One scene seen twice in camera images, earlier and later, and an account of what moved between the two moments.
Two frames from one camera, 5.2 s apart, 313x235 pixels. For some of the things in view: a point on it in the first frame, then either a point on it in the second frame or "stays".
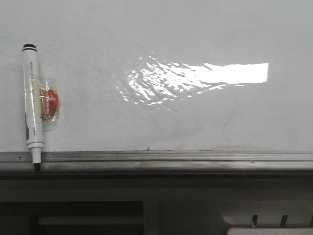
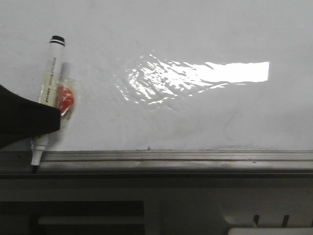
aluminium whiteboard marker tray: x=158 y=164 stays
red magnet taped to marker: x=49 y=100 -> x=64 y=95
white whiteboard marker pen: x=34 y=133 -> x=50 y=93
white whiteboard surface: x=163 y=75 stays
